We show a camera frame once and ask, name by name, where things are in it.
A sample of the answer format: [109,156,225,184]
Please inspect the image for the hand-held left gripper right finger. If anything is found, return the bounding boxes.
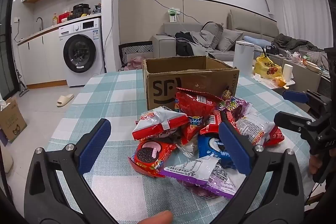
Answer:
[218,111,305,224]

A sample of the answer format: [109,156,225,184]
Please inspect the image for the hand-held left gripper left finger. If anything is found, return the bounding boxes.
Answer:
[24,118,116,224]

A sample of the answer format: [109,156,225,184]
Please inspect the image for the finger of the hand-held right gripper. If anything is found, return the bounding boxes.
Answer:
[283,90,320,109]
[274,111,320,140]

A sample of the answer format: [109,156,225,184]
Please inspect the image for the blue cookie packet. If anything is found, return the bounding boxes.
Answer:
[197,133,237,169]

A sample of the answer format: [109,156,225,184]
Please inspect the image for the white red-edged snack packet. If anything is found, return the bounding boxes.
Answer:
[235,109,285,147]

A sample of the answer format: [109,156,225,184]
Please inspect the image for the small red snack packet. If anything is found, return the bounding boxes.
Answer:
[199,111,223,135]

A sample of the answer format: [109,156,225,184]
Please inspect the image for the purple and white snack packet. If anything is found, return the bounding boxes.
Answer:
[159,156,237,199]

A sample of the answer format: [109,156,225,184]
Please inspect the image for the purple candy packet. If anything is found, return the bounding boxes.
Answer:
[218,90,254,119]

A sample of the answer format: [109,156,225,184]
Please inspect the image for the clear packet of white pieces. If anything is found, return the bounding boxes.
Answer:
[176,135,200,159]

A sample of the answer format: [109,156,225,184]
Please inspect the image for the large red snack packet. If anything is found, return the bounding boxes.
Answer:
[174,87,223,122]

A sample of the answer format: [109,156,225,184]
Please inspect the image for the red cookie packet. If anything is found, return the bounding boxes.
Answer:
[128,139,179,178]

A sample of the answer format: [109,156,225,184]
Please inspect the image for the red and white snack packet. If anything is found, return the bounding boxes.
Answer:
[131,106,190,141]

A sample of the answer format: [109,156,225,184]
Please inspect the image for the brown cardboard box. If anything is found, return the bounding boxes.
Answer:
[142,55,240,111]

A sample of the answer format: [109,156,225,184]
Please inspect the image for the person's right hand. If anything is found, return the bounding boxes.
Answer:
[308,151,319,176]

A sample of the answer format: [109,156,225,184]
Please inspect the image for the person's left hand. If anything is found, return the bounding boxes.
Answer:
[136,210,174,224]

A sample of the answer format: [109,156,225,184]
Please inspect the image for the white paper roll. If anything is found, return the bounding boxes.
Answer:
[281,63,293,82]

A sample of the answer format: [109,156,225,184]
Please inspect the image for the beige bowl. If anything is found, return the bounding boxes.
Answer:
[306,61,323,73]

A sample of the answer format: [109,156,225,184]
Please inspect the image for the yellow plastic bag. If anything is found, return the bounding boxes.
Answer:
[253,53,282,80]

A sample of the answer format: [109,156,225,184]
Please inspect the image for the beige slipper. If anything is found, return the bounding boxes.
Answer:
[56,94,75,107]

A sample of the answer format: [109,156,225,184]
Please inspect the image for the dark green blanket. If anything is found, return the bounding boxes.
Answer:
[272,33,324,52]

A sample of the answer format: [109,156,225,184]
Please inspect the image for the checked teal tablecloth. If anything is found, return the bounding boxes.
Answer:
[43,70,323,224]

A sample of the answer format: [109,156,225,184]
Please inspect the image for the white cylindrical bin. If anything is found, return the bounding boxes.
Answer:
[233,40,255,77]

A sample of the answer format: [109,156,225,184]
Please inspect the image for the light blue bolster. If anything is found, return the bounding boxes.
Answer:
[243,35,273,47]

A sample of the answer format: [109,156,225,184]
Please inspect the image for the printed cardboard box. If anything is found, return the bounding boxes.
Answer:
[0,98,28,143]

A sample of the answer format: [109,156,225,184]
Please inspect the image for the light grey pillow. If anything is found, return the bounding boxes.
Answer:
[217,28,243,52]

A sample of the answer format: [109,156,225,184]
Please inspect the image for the grey sofa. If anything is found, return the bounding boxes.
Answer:
[152,10,280,62]

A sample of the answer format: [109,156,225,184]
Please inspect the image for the white curtain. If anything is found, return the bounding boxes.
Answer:
[270,0,331,43]

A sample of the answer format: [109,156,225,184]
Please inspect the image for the white washing machine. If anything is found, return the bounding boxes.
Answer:
[58,18,105,87]

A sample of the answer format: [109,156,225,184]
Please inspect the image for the pink cloth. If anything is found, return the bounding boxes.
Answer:
[126,56,143,71]

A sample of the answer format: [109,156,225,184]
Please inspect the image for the floor mop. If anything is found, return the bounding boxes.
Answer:
[14,56,29,97]

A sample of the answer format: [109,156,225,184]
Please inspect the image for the dark grey pillow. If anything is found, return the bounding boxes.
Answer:
[202,22,223,48]

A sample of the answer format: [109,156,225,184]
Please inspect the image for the patterned laundry basket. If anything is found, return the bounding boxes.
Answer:
[119,41,153,68]

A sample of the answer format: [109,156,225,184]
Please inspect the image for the white kitchen base cabinets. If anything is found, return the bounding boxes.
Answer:
[17,27,67,89]

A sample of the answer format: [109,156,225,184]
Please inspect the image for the black clothes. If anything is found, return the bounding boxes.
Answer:
[175,32,195,56]

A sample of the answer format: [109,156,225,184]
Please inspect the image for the red box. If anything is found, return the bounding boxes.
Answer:
[58,12,72,23]

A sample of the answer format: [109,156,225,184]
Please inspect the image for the black pressure cooker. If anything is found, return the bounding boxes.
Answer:
[72,4,91,18]

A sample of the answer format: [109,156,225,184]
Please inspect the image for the dark glass door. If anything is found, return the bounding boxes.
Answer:
[0,0,17,101]

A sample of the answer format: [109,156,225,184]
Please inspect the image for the green and white wall panel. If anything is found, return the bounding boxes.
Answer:
[167,7,180,23]

